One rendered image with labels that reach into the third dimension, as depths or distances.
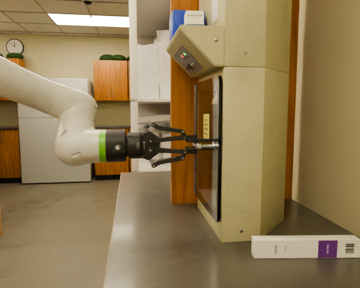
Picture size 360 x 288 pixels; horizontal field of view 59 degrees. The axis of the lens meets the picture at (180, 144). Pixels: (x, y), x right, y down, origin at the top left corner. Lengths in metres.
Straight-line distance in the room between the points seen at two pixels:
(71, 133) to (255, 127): 0.49
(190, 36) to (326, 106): 0.59
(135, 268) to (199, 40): 0.57
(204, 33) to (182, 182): 0.59
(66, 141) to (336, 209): 0.88
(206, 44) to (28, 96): 0.48
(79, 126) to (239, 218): 0.50
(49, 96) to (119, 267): 0.48
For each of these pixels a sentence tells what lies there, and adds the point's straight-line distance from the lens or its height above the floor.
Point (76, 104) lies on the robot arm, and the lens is 0.95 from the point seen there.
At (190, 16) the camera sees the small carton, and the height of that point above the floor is 1.55.
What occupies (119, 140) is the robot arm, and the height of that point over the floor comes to 1.22.
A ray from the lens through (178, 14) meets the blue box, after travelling 1.04.
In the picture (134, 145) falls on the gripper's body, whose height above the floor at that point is 1.20.
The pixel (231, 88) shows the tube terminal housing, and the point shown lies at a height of 1.35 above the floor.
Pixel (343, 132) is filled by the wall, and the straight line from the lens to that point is 1.15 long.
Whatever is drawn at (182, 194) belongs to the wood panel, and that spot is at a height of 0.98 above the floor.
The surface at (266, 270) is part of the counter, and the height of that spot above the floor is 0.94.
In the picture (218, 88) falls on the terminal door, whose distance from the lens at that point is 0.86.
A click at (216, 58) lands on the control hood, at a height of 1.43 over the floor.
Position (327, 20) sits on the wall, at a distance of 1.28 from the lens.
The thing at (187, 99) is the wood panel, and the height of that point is 1.34.
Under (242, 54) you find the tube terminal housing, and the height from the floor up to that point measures 1.44.
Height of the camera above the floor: 1.30
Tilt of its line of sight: 6 degrees down
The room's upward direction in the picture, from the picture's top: straight up
